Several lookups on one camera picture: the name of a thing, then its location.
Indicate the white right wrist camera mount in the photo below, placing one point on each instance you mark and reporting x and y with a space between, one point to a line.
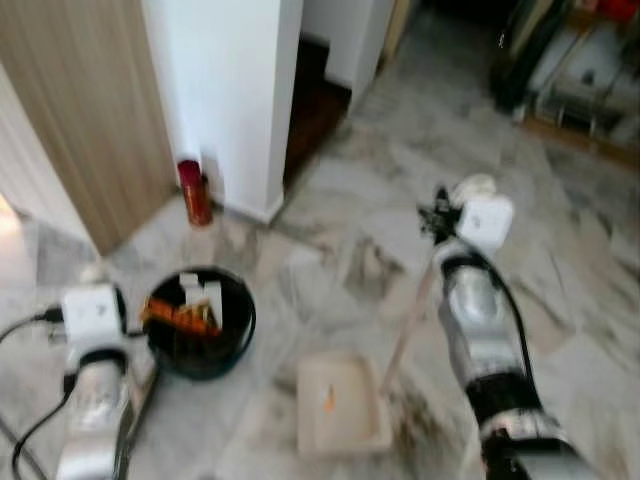
487 222

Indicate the black bucket blue rim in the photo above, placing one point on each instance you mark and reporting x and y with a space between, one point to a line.
200 350

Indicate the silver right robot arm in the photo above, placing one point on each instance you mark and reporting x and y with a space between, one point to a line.
480 320

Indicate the light wooden cabinet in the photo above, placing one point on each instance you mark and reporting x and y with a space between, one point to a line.
90 100

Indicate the dark wooden staircase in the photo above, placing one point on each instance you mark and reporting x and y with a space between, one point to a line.
315 110

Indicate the white carton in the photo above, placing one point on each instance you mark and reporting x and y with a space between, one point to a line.
212 298

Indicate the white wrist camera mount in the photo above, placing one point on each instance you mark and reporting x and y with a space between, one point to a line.
90 312
487 222

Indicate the gold orange wrapper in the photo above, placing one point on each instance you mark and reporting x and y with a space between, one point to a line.
180 317

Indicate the white metal rack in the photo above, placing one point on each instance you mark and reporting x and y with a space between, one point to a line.
590 70

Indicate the long black bag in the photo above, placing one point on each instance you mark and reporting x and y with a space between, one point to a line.
520 60

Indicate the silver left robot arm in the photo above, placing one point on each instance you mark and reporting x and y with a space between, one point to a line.
100 410

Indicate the wooden floor board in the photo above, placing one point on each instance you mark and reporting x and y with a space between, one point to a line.
590 145

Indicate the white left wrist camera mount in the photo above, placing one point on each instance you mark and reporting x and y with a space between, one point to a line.
90 312

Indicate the wooden door frame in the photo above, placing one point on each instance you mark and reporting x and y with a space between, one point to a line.
397 25

